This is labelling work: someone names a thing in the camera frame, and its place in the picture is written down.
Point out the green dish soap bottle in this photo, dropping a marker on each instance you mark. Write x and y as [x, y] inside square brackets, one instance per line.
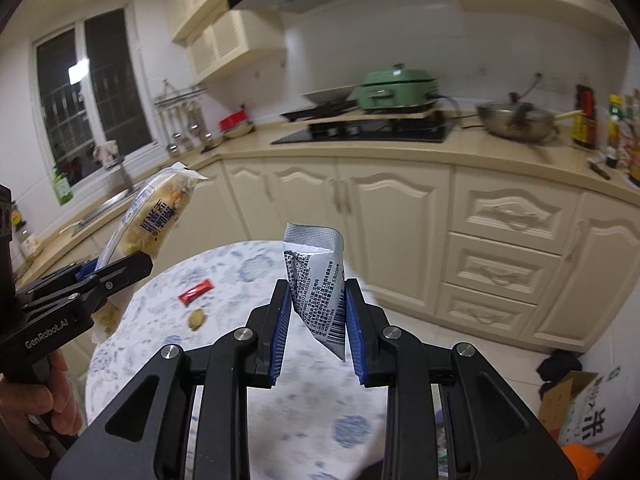
[62, 187]

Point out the white wall socket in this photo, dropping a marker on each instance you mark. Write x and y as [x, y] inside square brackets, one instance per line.
[551, 84]

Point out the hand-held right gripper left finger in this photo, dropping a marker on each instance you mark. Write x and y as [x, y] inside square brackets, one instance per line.
[280, 335]

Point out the large cream drawer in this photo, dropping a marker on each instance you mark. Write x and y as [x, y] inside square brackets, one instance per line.
[515, 212]

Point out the white pink cloth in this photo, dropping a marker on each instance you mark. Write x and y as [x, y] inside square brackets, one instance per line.
[106, 154]

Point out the steel ladle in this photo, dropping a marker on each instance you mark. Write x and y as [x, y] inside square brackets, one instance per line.
[204, 135]
[174, 145]

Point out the black induction cooker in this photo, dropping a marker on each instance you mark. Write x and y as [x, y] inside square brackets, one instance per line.
[315, 111]

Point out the steel faucet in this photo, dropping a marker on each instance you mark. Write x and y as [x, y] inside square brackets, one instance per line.
[125, 175]

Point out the cream cabinet door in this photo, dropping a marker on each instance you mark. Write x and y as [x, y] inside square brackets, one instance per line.
[590, 280]

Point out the black small tool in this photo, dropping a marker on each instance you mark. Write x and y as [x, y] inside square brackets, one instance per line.
[599, 169]

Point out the green electric pot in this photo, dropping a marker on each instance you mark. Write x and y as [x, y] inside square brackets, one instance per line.
[395, 90]

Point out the steel wok with lid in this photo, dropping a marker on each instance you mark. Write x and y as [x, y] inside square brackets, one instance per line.
[515, 120]

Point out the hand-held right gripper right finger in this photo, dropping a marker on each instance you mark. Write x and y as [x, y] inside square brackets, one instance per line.
[355, 335]

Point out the person's left hand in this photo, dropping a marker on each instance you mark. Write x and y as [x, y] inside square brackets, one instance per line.
[62, 395]

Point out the clear bread wrapper packet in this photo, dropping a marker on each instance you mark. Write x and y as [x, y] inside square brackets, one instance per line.
[150, 215]

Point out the yellow cap oil bottle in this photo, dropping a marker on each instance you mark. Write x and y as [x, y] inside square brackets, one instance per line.
[615, 140]

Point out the red sachet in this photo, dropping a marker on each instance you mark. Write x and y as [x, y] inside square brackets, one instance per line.
[196, 292]

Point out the cream base cabinet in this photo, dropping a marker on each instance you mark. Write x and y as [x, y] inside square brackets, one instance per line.
[310, 200]

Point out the red box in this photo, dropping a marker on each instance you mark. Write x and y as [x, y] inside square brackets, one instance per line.
[235, 121]

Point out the printed cardboard box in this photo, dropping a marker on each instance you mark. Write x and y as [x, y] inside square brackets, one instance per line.
[590, 410]

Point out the floral tablecloth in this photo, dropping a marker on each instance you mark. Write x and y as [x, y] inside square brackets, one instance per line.
[225, 270]

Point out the black glass gas stove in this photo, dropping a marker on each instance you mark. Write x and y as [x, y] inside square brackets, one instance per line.
[360, 132]

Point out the dark soy sauce bottle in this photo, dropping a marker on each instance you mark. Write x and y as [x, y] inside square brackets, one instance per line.
[584, 125]

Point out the silver foil packet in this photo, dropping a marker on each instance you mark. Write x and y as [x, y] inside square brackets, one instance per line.
[312, 280]

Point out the steel sink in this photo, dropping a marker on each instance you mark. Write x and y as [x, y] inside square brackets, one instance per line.
[105, 210]

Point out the white shallow pan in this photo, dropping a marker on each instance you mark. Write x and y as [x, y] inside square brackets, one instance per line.
[327, 95]

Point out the beige bowl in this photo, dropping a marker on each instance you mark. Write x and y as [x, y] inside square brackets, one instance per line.
[239, 132]

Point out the steel spoon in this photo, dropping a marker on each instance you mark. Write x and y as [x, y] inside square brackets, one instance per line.
[195, 120]

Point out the orange plastic bag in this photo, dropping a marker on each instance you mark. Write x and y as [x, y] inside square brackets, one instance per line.
[582, 462]

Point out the yellow food scrap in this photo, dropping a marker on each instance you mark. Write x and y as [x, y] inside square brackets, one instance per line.
[196, 320]

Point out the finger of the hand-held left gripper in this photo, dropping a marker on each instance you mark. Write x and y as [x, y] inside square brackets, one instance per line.
[120, 270]
[55, 280]

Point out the dark condiment bottle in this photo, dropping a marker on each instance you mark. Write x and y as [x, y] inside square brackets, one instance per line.
[634, 150]

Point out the pale sauce bottle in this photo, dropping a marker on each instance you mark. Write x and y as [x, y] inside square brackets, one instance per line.
[27, 240]

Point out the window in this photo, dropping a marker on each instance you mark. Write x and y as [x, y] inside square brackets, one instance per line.
[60, 110]

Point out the black cloth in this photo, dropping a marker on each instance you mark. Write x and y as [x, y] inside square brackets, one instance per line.
[560, 370]

